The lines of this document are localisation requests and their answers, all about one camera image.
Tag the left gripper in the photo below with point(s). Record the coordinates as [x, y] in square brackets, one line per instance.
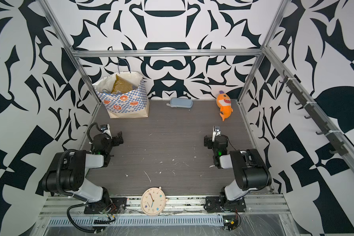
[114, 140]

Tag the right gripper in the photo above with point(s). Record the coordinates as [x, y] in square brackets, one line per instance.
[210, 142]

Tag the blue checkered paper bag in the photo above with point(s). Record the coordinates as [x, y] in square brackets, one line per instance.
[133, 104]

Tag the gold snack bag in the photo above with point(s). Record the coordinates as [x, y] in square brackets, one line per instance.
[121, 86]

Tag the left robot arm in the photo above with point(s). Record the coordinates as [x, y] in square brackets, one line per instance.
[67, 172]

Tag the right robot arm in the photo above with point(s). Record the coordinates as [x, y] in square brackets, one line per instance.
[250, 171]

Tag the orange plush toy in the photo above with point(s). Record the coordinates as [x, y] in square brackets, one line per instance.
[224, 103]

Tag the blue glasses case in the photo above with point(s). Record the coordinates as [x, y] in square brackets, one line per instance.
[180, 103]

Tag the round wooden clock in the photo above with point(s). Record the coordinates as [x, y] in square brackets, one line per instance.
[153, 201]

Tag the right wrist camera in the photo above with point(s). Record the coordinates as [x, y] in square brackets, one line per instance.
[215, 132]

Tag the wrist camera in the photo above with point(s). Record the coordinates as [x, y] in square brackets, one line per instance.
[105, 129]
[215, 132]

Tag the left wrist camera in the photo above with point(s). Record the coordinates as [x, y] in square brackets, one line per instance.
[105, 129]

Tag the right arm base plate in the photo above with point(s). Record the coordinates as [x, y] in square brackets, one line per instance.
[220, 204]

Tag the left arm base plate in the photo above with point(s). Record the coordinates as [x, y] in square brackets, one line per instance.
[113, 206]

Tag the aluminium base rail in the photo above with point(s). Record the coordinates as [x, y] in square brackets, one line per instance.
[179, 210]

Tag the black wall hook rack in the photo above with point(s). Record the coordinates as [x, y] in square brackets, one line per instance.
[316, 114]

